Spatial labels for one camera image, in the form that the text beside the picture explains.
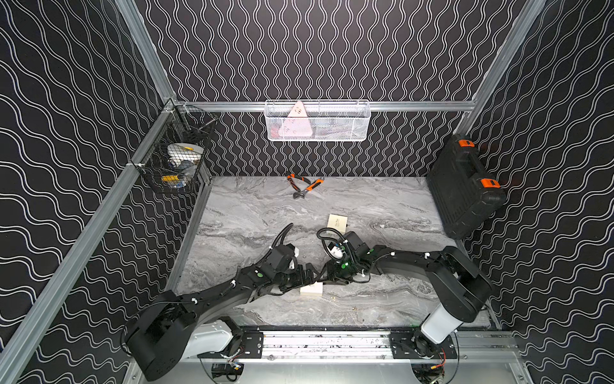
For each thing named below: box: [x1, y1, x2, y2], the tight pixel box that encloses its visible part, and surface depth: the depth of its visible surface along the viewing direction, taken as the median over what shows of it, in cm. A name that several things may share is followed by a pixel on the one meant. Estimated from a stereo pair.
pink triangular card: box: [278, 100, 314, 137], surface depth 92 cm
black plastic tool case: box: [426, 133, 507, 240], surface depth 92 cm
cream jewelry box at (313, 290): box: [299, 281, 323, 296], surface depth 85 cm
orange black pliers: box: [286, 173, 311, 192], surface depth 123 cm
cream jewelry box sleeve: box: [326, 214, 348, 235], surface depth 102 cm
